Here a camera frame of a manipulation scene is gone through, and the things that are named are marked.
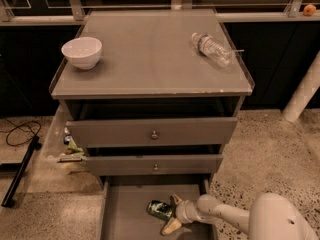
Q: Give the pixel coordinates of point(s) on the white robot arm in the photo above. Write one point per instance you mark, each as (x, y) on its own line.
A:
(271, 217)

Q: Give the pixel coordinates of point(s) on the white ceramic bowl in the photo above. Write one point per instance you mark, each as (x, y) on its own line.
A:
(83, 52)

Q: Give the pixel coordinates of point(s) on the grey bottom drawer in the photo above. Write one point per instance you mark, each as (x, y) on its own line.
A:
(126, 198)

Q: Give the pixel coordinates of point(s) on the grey top drawer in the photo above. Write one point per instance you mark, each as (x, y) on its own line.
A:
(151, 132)

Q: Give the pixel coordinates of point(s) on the clear plastic water bottle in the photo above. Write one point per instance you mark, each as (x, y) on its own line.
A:
(206, 45)

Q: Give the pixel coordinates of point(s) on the grey drawer cabinet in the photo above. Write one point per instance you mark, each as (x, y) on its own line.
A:
(150, 70)

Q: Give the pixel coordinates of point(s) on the grey drawer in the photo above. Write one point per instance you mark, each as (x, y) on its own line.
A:
(126, 198)
(151, 132)
(154, 164)

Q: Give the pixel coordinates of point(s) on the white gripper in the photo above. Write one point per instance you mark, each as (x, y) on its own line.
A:
(183, 211)

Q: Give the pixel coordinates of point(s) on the white cylindrical post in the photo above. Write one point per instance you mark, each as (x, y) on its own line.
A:
(304, 92)

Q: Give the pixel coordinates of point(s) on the grey middle drawer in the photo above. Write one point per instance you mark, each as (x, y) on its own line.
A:
(154, 164)

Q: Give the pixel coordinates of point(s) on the green soda can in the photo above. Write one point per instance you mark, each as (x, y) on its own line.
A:
(160, 210)

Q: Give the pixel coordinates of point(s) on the metal railing frame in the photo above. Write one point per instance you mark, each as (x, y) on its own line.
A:
(72, 12)

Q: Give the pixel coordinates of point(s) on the black metal stand leg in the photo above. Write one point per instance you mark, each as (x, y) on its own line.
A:
(21, 167)

